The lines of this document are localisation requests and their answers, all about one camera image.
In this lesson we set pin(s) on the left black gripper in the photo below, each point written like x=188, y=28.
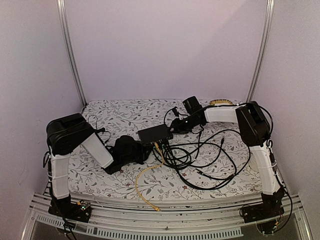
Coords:
x=143, y=150

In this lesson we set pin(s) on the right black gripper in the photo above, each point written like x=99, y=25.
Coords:
x=177, y=128

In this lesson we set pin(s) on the black network switch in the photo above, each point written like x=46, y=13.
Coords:
x=155, y=134

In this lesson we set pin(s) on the black power adapter plug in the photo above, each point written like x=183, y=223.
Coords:
x=100, y=130

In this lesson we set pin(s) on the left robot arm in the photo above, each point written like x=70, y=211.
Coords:
x=68, y=133

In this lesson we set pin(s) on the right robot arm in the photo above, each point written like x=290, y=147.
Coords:
x=255, y=132

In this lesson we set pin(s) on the floral table mat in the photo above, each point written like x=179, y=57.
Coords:
x=211, y=165

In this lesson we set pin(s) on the woven bamboo tray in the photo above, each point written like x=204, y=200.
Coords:
x=219, y=102

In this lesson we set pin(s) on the cream ribbed cup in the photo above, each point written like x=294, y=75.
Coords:
x=253, y=165

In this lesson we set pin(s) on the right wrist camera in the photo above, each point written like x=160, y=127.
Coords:
x=176, y=113

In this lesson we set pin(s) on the front aluminium rail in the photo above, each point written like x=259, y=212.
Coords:
x=204, y=219

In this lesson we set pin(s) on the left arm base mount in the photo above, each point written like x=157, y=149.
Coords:
x=80, y=211

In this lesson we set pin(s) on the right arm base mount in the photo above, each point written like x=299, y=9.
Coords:
x=260, y=212

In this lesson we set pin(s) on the right aluminium frame post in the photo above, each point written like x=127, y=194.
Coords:
x=270, y=5

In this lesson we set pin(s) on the aluminium frame post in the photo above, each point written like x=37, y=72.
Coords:
x=62, y=13
x=270, y=5

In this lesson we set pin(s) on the left aluminium frame post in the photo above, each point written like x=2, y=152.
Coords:
x=62, y=13

